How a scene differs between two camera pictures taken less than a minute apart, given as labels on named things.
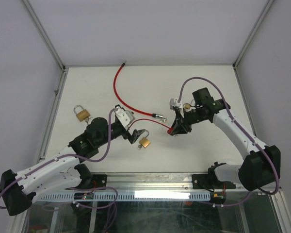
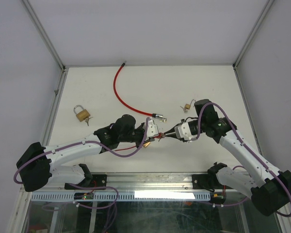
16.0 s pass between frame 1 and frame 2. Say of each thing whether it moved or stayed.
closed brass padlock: stayed
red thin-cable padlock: moved
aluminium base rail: stayed
